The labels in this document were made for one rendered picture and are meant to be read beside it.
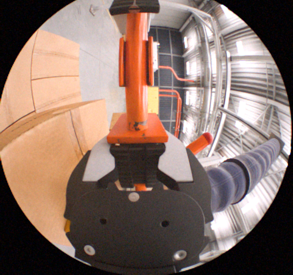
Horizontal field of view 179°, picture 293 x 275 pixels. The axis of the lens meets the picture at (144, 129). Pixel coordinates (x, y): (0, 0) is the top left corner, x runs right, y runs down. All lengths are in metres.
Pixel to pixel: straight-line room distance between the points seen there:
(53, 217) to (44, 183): 0.06
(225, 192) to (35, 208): 0.42
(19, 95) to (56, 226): 0.64
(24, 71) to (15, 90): 0.12
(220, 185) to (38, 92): 1.00
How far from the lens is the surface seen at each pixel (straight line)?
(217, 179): 0.35
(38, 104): 0.76
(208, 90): 5.85
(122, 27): 0.16
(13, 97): 0.70
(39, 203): 0.16
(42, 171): 0.16
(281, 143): 1.64
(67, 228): 0.21
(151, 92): 7.46
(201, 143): 0.16
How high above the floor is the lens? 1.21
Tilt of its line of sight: 1 degrees up
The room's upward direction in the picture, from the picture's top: 88 degrees clockwise
